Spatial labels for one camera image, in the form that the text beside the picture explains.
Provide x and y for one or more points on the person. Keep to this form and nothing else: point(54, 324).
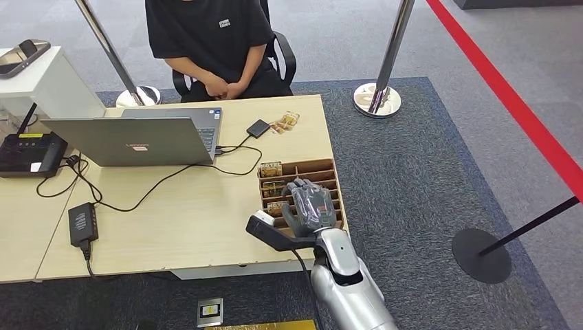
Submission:
point(209, 36)

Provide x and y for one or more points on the brown wooden card holder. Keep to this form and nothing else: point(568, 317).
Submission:
point(319, 171)

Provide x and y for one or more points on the person's left forearm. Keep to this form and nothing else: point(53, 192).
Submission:
point(252, 64)

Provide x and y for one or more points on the gold floor plate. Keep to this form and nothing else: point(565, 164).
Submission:
point(264, 325)

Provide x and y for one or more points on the chrome stanchion post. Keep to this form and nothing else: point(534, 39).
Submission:
point(391, 50)
point(109, 50)

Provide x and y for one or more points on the gold hotel key card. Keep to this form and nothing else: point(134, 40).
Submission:
point(290, 119)
point(271, 170)
point(277, 128)
point(276, 208)
point(273, 189)

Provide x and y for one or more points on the red floor tape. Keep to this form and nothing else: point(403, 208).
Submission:
point(501, 86)

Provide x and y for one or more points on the black office chair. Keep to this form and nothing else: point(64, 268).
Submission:
point(287, 59)

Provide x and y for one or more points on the black router with antenna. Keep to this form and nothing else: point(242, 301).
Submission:
point(28, 155)

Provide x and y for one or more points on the white cabinet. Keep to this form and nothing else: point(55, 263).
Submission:
point(54, 86)

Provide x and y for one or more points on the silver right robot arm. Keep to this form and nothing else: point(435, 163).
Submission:
point(346, 282)

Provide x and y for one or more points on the grey laptop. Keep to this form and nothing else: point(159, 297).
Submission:
point(132, 142)

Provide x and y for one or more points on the black square card reader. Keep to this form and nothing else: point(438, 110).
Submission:
point(258, 129)

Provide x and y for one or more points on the blue grey carpet rug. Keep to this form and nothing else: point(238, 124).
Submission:
point(410, 182)

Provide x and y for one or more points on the person's left hand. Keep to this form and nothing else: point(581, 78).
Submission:
point(236, 91)

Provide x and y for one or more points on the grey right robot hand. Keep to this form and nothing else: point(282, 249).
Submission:
point(314, 207)

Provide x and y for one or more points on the black stanchion post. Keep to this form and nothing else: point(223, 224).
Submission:
point(480, 257)

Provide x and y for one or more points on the person's right hand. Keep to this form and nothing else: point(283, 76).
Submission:
point(215, 86)

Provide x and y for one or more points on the person's right forearm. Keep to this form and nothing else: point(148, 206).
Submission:
point(184, 67)

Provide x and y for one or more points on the black power adapter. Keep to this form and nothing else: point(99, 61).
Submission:
point(83, 224)

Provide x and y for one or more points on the silver floor socket box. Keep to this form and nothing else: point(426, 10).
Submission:
point(209, 312)

